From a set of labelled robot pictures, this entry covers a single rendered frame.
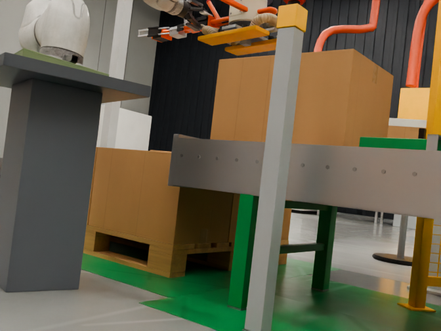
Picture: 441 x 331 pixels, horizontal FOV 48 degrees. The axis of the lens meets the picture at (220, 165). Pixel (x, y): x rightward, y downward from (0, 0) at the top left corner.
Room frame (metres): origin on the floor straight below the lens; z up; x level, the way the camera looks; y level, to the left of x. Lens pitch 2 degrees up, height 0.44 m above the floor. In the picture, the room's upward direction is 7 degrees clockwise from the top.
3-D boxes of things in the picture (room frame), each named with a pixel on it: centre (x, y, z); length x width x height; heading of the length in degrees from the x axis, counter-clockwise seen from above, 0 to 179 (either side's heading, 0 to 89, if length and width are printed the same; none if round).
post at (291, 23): (1.53, -0.17, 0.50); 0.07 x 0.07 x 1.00; 52
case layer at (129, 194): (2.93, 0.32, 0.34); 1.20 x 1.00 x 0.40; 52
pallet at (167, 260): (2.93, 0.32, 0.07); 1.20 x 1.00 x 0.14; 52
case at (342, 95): (2.05, -0.30, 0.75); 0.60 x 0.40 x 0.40; 51
